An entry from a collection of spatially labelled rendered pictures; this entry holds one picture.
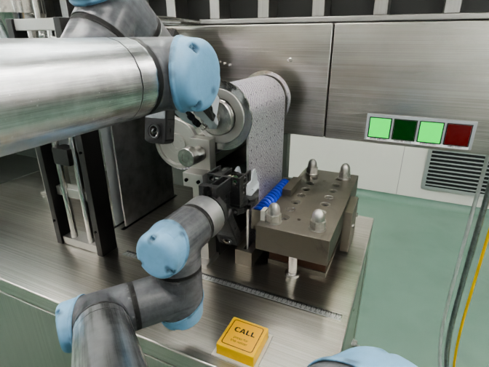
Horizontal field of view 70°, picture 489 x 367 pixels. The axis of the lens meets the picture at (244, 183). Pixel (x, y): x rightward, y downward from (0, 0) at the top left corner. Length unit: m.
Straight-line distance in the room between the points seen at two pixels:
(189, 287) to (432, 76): 0.74
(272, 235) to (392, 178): 2.82
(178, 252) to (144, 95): 0.25
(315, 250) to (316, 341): 0.17
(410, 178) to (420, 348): 1.81
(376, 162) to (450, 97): 2.52
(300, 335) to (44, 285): 0.56
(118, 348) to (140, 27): 0.39
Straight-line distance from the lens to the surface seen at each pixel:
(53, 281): 0.92
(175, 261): 0.51
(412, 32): 0.98
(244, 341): 0.65
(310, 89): 1.02
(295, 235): 0.74
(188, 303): 0.59
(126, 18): 0.50
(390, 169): 3.49
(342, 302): 0.79
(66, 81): 0.28
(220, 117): 0.73
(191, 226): 0.54
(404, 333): 2.12
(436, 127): 0.99
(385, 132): 1.00
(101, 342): 0.43
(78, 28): 0.49
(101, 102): 0.30
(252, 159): 0.78
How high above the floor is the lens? 1.40
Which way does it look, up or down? 22 degrees down
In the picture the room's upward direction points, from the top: straight up
